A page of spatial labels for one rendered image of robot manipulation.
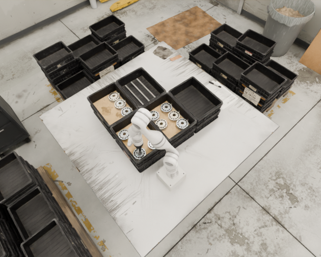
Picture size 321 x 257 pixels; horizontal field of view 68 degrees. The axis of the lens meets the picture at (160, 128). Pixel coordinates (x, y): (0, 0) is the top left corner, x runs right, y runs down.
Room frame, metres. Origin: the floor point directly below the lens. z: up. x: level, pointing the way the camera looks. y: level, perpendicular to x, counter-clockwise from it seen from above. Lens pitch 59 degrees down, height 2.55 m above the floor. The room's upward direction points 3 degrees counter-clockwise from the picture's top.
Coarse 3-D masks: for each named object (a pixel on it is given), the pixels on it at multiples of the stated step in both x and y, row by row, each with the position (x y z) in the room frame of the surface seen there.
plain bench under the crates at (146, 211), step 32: (128, 64) 1.98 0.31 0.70; (160, 64) 1.95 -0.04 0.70; (192, 64) 1.92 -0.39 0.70; (64, 128) 1.19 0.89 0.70; (96, 128) 1.17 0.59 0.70; (224, 128) 1.09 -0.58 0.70; (256, 128) 1.07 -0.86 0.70; (96, 160) 0.85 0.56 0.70; (128, 160) 0.83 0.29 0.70; (160, 160) 0.81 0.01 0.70; (192, 160) 0.80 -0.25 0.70; (224, 160) 0.78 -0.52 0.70; (96, 192) 0.57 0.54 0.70; (128, 192) 0.56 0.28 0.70; (160, 192) 0.54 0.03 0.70; (192, 192) 0.53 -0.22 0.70; (128, 224) 0.32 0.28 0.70; (160, 224) 0.31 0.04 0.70
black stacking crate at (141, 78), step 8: (136, 72) 1.64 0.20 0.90; (144, 72) 1.63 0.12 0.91; (120, 80) 1.54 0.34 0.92; (128, 80) 1.59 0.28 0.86; (136, 80) 1.62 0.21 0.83; (144, 80) 1.61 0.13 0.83; (152, 80) 1.53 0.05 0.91; (144, 88) 1.51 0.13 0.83; (152, 88) 1.50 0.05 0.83; (160, 88) 1.42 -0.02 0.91; (152, 96) 1.40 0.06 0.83
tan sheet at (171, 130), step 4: (156, 108) 1.26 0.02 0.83; (172, 108) 1.25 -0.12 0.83; (160, 112) 1.22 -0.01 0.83; (160, 116) 1.17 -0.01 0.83; (164, 116) 1.17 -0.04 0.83; (180, 116) 1.16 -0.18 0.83; (168, 120) 1.13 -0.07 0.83; (160, 124) 1.09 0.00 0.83; (168, 124) 1.08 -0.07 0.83; (172, 124) 1.08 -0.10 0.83; (168, 128) 1.04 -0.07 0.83; (172, 128) 1.04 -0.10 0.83; (176, 128) 1.04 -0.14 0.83; (164, 132) 1.01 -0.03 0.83; (168, 132) 1.01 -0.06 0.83; (172, 132) 1.01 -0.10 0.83; (176, 132) 1.00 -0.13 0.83; (168, 136) 0.97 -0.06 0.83; (172, 136) 0.97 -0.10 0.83
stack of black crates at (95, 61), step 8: (96, 48) 2.43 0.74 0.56; (104, 48) 2.50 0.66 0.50; (112, 48) 2.38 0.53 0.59; (80, 56) 2.29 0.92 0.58; (88, 56) 2.35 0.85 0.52; (96, 56) 2.38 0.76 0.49; (104, 56) 2.37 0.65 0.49; (112, 56) 2.24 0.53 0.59; (88, 64) 2.24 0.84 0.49; (96, 64) 2.24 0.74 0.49; (104, 64) 2.18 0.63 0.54; (112, 64) 2.23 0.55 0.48; (88, 72) 2.17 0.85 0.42; (96, 72) 2.09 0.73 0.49; (96, 80) 2.07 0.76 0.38
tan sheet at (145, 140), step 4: (124, 128) 1.07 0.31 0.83; (148, 128) 1.05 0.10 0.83; (144, 136) 0.98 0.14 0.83; (144, 140) 0.94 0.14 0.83; (132, 144) 0.91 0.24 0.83; (144, 144) 0.91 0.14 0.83; (128, 148) 0.88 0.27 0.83; (132, 148) 0.87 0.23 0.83; (144, 148) 0.87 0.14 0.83; (148, 148) 0.87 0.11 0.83; (132, 152) 0.84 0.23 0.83; (148, 152) 0.83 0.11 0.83
